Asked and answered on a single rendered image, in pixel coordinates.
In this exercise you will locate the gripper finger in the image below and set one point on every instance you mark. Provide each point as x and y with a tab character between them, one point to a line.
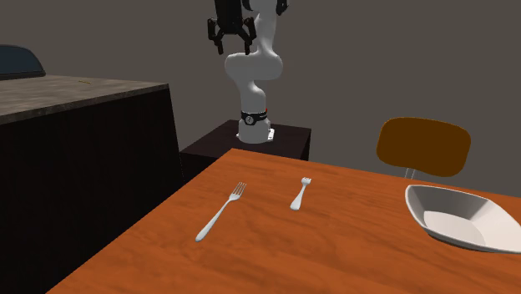
213	30
251	31

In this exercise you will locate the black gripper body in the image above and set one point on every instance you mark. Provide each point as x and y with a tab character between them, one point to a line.
228	16

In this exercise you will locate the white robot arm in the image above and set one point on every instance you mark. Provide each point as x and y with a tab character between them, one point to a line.
253	73

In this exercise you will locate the dark robot stand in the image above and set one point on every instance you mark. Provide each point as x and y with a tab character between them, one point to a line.
285	140

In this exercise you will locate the short silver fork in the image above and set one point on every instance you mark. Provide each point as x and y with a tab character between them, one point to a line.
298	199

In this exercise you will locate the dark cabinet with stone top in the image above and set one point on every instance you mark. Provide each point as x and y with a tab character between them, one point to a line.
81	163

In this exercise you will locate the long silver fork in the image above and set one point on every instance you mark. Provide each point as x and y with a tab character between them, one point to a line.
215	218

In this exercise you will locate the dark blue rounded object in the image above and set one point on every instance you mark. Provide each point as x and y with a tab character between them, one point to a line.
18	61

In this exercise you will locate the brown chair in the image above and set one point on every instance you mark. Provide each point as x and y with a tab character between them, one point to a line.
423	146

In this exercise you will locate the orange wooden table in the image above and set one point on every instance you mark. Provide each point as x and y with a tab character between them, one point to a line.
305	252

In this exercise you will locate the white angular bowl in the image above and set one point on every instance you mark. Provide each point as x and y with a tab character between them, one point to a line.
456	220

